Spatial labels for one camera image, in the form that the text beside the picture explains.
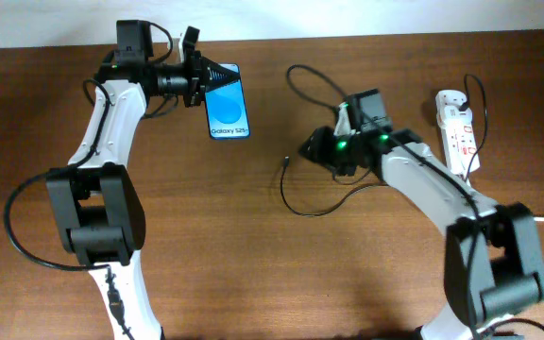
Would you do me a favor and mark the blue Galaxy smartphone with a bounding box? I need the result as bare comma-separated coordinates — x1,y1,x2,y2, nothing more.
205,80,250,140

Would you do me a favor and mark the black charging cable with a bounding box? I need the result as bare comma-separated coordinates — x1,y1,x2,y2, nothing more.
279,74,489,218

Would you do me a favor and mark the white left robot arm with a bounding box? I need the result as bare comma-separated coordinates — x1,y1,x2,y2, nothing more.
46,20,240,339

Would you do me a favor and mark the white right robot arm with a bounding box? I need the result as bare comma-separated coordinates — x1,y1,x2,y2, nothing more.
299,90,544,339

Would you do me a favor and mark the white charger plug adapter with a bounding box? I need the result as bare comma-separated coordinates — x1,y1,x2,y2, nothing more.
439,102,472,126

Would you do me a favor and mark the white power strip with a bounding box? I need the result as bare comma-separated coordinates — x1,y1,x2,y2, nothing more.
435,90,480,178

